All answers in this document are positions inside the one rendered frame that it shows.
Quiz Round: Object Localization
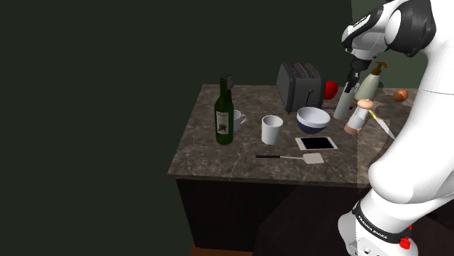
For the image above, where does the pale soap dispenser brown pump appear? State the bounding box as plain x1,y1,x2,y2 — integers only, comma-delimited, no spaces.
354,61,389,103

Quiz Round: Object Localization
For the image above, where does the red apple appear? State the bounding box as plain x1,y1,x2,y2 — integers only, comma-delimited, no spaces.
324,80,339,101

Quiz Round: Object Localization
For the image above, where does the white cylinder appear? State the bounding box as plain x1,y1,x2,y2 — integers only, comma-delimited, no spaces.
332,83,357,121

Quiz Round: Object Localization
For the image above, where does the black toaster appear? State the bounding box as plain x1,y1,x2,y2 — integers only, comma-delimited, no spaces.
276,62,327,115

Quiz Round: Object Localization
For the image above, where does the blue and white bowl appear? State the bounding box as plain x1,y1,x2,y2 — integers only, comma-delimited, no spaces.
295,106,332,135

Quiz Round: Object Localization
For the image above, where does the white tablet with black screen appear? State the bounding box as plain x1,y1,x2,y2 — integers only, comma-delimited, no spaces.
294,135,339,152

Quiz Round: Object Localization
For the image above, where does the white cup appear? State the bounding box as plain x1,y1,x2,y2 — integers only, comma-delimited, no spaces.
260,114,284,147

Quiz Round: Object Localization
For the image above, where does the brown bottle with grey cap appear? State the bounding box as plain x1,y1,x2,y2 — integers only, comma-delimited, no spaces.
225,73,234,107

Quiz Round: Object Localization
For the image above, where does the green wine bottle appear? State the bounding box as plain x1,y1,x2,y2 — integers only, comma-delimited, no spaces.
214,77,235,146

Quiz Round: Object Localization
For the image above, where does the dark counter cabinet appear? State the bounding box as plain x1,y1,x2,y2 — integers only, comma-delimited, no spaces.
175,178,300,253

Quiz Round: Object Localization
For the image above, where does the knife with yellow handle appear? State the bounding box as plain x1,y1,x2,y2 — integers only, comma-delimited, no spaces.
368,109,397,141

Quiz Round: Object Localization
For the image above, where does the spatula with black handle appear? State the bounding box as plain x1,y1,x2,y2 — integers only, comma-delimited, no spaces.
255,151,325,165

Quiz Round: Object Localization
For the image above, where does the white mug with handle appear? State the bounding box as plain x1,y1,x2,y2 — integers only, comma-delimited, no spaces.
232,109,247,133

